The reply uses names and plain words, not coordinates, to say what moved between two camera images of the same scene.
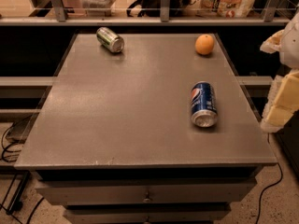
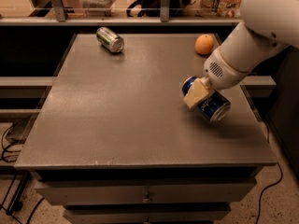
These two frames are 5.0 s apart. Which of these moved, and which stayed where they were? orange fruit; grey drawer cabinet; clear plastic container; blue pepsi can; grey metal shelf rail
Moved: blue pepsi can
Stayed: orange fruit; grey drawer cabinet; grey metal shelf rail; clear plastic container
